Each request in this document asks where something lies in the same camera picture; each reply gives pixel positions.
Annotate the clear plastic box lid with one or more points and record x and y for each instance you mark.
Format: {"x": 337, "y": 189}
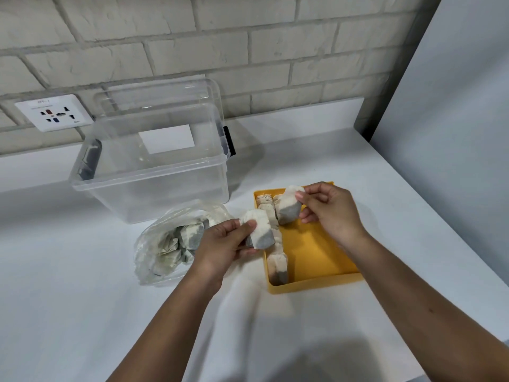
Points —
{"x": 159, "y": 95}

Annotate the person's left hand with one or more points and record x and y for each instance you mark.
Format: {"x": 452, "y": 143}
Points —
{"x": 216, "y": 246}

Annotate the person's right forearm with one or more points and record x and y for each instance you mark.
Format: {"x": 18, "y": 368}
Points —
{"x": 429, "y": 314}

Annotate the white tea bag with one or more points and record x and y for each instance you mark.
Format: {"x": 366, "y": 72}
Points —
{"x": 260, "y": 230}
{"x": 287, "y": 206}

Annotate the pile of tea bags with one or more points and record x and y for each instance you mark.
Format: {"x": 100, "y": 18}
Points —
{"x": 187, "y": 238}

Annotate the white paper label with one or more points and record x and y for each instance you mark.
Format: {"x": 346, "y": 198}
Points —
{"x": 167, "y": 139}

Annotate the clear plastic bag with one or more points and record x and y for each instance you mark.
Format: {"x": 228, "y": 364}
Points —
{"x": 159, "y": 242}

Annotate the row of tea bags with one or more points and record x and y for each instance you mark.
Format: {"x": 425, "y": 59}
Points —
{"x": 276, "y": 266}

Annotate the grey box latch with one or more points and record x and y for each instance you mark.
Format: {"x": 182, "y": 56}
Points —
{"x": 90, "y": 159}
{"x": 229, "y": 141}

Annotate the person's right thumb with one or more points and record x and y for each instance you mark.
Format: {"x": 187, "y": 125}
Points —
{"x": 306, "y": 198}

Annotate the clear plastic storage box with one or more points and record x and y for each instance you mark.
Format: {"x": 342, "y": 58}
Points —
{"x": 159, "y": 178}

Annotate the person's left forearm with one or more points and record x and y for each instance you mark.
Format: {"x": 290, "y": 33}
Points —
{"x": 167, "y": 330}

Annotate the person's left thumb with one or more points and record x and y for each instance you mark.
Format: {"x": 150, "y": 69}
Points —
{"x": 238, "y": 227}

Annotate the person's right hand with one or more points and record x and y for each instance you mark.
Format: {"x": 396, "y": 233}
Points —
{"x": 338, "y": 214}

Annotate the white wall socket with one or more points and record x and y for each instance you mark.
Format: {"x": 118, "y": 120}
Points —
{"x": 53, "y": 112}

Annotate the yellow plastic tray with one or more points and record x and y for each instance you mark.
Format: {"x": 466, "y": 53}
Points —
{"x": 318, "y": 254}

